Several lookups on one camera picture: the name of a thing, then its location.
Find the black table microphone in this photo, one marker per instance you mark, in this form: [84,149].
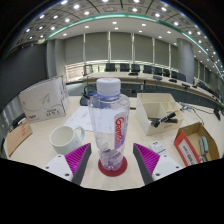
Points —
[217,113]

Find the teal whiteboard eraser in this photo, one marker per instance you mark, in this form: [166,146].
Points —
[204,146]

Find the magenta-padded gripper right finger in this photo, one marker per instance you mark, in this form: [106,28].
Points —
[160,166]

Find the white compartment organizer box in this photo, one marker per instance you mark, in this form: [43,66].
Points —
[150,108]

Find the clear plastic water bottle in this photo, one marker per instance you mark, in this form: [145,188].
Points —
[108,126]

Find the black power adapter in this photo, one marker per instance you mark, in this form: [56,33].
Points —
[18,120]

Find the white ceramic mug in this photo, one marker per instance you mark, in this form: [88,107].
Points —
[65,140]

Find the white copy paper carton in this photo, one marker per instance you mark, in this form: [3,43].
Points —
[43,100]

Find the round ceiling lights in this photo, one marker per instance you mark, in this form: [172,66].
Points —
[76,6]

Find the flat round red coaster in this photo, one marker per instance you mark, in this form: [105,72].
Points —
[113,172]

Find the black office chairs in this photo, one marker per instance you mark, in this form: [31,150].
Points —
[140,68]

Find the printed white paper sheet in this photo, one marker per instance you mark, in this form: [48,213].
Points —
[80,118]

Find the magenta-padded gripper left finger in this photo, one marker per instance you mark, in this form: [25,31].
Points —
[63,166]

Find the brown paper envelope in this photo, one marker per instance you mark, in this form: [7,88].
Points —
[18,136]

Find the long curved conference desk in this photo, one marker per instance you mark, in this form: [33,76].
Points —
[146,77]

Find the small white remote control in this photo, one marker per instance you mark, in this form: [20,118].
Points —
[159,147]

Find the open brown cardboard box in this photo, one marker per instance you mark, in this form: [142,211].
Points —
[186,150]

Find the black marker pen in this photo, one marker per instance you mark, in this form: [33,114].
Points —
[163,119]

